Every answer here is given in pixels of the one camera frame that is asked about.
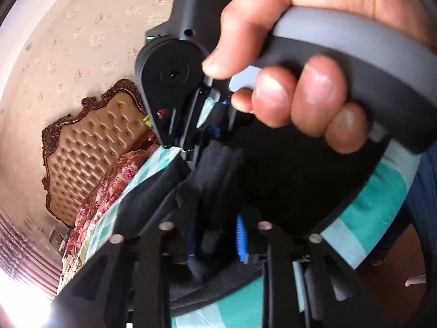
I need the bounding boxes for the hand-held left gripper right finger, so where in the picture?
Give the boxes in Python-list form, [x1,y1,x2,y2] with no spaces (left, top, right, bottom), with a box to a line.
[235,213,397,328]

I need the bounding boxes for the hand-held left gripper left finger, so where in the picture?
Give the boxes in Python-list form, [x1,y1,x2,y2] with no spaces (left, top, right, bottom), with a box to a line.
[51,218,199,328]

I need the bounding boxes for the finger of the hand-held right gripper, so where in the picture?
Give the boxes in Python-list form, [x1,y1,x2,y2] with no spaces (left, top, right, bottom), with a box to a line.
[206,97,237,141]
[178,87,214,163]

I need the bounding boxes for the black pants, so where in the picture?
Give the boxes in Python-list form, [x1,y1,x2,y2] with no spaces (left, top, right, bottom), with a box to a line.
[114,119,391,315]

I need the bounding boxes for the red floral bed quilt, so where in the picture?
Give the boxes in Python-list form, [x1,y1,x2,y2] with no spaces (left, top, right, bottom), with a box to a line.
[56,212,103,294]

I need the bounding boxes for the teal white checked cloth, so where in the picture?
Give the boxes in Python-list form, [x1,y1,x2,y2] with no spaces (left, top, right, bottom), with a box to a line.
[85,140,424,328]

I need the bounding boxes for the tufted leather carved headboard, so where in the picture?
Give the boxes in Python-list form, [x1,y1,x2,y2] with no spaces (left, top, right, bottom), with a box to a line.
[41,78,161,228]

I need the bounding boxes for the pink curtain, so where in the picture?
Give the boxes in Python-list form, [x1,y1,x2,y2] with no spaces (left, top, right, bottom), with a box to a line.
[0,208,58,301]

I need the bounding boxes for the person's leg in jeans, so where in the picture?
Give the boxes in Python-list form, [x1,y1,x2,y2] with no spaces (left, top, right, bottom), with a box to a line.
[370,150,437,267]

